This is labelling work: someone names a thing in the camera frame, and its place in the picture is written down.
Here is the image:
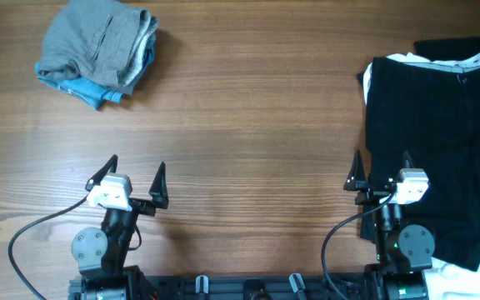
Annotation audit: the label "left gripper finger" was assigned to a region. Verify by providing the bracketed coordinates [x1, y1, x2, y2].
[148, 162, 169, 209]
[85, 154, 118, 192]

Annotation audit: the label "black shorts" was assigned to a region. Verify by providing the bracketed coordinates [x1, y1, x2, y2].
[356, 56, 480, 273]

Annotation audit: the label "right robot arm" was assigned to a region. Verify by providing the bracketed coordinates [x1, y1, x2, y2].
[343, 151, 435, 300]

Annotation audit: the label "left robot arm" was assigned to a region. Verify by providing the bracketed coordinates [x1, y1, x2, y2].
[68, 155, 169, 299]

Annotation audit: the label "blue folded garment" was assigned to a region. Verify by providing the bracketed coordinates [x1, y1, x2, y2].
[34, 63, 123, 110]

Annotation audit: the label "white Puma t-shirt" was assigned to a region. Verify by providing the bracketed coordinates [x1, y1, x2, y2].
[362, 52, 480, 300]

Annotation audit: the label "black garment at back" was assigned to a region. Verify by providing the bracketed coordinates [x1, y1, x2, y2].
[413, 37, 480, 61]

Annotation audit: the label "grey folded garment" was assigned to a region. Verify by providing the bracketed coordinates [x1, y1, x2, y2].
[36, 0, 159, 94]

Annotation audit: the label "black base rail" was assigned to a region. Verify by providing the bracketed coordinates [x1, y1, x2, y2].
[67, 272, 431, 300]

